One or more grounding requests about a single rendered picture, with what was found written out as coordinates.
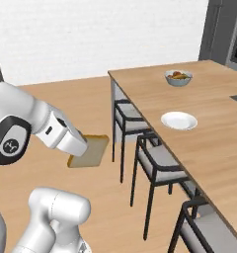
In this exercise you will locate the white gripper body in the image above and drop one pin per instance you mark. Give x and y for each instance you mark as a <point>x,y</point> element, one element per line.
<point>71,142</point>

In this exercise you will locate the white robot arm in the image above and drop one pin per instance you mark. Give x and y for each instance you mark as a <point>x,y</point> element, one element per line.
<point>15,118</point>

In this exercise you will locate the slice of toast bread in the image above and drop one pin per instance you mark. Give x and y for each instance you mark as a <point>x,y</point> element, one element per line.
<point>91,152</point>

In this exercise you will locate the white plate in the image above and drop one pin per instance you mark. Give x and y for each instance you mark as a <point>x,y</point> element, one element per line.
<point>179,120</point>

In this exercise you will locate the black chair with grey seat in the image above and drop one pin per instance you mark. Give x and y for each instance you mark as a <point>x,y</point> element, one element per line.
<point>160,164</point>
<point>206,230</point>
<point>130,119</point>

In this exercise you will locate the grey bowl with fruit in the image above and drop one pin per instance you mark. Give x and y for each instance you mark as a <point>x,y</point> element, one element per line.
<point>178,77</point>

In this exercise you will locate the grey tall cupboard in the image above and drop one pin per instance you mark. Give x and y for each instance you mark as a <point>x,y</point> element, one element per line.
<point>216,29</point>

